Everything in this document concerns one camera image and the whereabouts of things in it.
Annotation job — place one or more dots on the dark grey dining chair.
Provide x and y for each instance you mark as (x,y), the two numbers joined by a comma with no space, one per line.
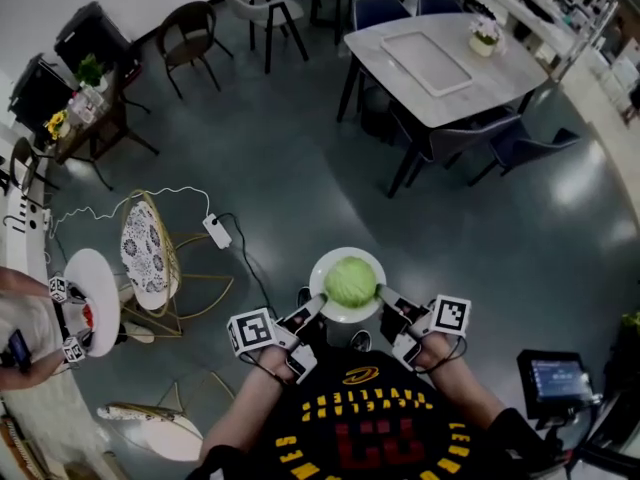
(465,140)

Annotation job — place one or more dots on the person's left shoe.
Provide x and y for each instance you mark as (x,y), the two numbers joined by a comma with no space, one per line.
(304,297)

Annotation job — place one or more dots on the grey marble dining table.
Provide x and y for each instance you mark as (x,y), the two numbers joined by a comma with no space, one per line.
(480,83)

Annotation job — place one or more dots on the round white side table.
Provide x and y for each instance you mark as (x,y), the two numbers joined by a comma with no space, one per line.
(102,288)

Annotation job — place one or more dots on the white shelving unit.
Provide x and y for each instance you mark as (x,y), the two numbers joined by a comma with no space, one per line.
(550,3)

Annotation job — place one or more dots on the black round stool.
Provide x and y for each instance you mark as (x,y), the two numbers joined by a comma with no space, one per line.
(22,160)

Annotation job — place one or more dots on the white counter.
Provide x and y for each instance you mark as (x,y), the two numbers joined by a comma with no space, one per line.
(22,228)

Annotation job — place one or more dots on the red item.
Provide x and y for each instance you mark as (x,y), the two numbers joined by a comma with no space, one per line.
(88,315)

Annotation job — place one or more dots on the dark blue dining chair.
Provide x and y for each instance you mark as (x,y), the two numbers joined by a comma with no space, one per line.
(380,10)
(440,3)
(535,148)

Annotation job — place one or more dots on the yellow sunflower pot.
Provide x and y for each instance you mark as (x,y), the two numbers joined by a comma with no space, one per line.
(57,124)

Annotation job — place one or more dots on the green potted plant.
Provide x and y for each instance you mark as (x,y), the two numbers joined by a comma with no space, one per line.
(90,70)

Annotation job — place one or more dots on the white power strip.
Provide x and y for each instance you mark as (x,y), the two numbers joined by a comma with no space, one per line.
(217,230)

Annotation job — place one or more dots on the person's right shoe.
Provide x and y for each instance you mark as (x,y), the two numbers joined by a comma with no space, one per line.
(361,341)

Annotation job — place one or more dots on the small black handheld device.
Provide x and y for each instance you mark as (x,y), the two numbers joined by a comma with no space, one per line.
(19,349)

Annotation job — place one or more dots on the white round dish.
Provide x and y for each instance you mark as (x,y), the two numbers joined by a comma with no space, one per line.
(320,273)

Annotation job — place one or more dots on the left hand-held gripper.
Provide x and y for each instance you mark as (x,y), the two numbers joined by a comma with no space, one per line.
(255,330)

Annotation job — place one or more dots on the green cabbage vegetable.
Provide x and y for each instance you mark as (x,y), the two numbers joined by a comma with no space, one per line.
(350,282)

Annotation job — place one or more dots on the person's right forearm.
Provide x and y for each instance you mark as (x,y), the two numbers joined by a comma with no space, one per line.
(460,383)

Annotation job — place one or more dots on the black monitor stand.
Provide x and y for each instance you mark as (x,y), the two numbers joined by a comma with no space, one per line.
(590,443)

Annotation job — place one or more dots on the potted pink flowers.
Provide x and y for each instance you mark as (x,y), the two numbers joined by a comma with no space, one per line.
(484,35)

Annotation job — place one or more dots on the small dark wooden table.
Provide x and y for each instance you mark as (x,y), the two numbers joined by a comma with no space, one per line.
(107,123)

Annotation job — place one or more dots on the light grey chair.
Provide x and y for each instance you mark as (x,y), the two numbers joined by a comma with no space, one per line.
(270,10)

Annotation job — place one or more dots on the person's black printed shirt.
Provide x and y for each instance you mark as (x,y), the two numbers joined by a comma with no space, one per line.
(370,418)

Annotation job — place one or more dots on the person's left forearm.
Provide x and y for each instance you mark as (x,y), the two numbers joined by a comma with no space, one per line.
(240,408)

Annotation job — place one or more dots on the black equipment case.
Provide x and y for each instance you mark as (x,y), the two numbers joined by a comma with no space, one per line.
(37,93)
(92,35)

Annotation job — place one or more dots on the grey rectangular tray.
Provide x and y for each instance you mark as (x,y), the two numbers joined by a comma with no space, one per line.
(425,63)

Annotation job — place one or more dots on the brown round-back chair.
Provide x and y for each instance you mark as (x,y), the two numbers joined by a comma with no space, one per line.
(187,30)

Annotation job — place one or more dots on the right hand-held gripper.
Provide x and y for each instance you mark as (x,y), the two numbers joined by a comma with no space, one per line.
(450,315)

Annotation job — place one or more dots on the black monitor screen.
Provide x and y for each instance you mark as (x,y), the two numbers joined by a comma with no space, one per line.
(555,380)

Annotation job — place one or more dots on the clear plastic box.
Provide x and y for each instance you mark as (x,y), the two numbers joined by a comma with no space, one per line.
(87,105)

